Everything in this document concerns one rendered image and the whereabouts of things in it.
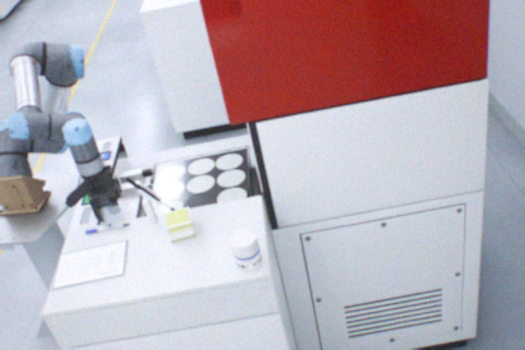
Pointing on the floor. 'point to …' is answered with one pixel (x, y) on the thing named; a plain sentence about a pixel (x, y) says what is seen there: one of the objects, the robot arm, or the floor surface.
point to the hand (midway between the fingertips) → (106, 225)
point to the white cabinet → (217, 332)
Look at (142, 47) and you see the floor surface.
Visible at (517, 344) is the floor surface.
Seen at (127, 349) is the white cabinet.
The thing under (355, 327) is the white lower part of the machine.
